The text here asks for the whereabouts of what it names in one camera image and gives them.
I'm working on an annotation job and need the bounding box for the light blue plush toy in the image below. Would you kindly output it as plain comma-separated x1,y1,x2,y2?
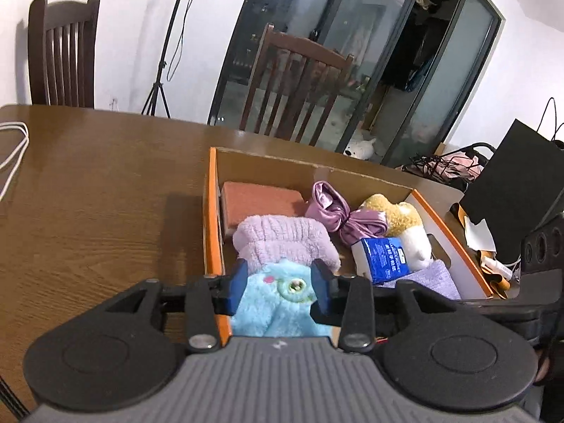
231,260,332,338

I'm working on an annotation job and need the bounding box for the blue tissue pack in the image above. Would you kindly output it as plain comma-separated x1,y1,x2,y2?
351,238,410,284

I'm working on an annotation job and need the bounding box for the lilac fluffy headband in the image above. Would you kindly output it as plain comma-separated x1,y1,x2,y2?
231,215,341,274

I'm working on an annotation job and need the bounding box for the lilac folded towel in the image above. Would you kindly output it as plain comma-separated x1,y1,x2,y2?
379,260,461,300

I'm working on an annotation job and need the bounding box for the orange white paper item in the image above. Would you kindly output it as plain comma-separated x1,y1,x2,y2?
450,202,513,299

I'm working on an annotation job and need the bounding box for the yellow white plush toy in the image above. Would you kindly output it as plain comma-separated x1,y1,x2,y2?
360,194,433,272

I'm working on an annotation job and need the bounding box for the purple satin scrunchie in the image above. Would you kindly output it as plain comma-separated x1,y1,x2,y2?
305,180,388,246

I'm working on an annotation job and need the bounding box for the brown sponge block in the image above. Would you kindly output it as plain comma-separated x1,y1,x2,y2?
220,182,306,237

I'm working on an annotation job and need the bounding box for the black paper bag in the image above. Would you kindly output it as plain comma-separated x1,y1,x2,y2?
461,120,563,264

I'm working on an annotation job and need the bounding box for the red orange cardboard box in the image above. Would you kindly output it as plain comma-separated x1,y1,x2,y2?
204,148,492,340

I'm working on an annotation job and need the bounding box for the white plush on floor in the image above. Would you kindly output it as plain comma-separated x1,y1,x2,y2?
343,136,376,160

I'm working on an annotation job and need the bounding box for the pink black bag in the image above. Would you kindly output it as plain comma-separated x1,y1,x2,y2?
398,142,496,193

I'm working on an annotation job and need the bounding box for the studio light on stand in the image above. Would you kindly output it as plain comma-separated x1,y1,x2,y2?
140,0,209,119

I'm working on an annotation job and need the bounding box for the right dark wooden chair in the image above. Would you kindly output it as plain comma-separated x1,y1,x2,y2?
238,24,355,146

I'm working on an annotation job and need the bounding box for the dark wooden chair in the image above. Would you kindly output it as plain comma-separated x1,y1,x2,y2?
238,24,355,146
28,0,100,108

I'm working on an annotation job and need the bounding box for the dark framed sliding glass door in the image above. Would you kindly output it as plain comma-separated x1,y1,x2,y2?
208,0,502,167

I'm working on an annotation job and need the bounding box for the left dark wooden chair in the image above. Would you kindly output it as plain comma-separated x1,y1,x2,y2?
28,0,100,108

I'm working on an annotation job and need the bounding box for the white charging cable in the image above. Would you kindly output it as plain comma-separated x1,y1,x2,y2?
0,120,31,204

